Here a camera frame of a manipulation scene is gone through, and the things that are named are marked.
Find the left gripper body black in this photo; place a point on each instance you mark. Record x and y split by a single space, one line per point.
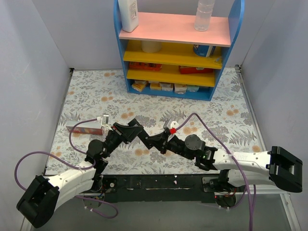
118 132

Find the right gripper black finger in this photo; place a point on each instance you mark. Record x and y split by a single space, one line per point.
156 140
162 148

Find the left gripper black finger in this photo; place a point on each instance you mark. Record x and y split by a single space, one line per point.
126 133
133 123

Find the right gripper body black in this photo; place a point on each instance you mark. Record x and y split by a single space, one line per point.
163 141

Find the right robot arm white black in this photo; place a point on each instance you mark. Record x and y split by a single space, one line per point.
276 167

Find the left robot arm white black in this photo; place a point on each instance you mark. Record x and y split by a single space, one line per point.
44 195

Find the red snack box on table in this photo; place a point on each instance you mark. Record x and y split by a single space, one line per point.
92 127

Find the yellow tissue pack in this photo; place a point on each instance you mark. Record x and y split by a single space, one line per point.
139 85

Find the floral tablecloth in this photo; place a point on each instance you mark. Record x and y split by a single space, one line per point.
226 120

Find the orange red snack box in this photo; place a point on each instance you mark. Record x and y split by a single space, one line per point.
145 66

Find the red snack box on shelf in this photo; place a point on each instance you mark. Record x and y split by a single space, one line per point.
194 70

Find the blue wooden shelf unit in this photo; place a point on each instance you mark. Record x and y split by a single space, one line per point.
178 36

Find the blue white can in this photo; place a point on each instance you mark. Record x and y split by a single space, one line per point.
203 50

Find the white plastic bottle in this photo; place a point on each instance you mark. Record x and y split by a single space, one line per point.
129 14

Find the clear plastic water bottle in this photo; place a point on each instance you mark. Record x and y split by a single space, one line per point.
203 14

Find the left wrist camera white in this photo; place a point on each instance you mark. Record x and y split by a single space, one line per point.
104 121

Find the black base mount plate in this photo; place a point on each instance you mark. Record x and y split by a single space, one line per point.
162 187

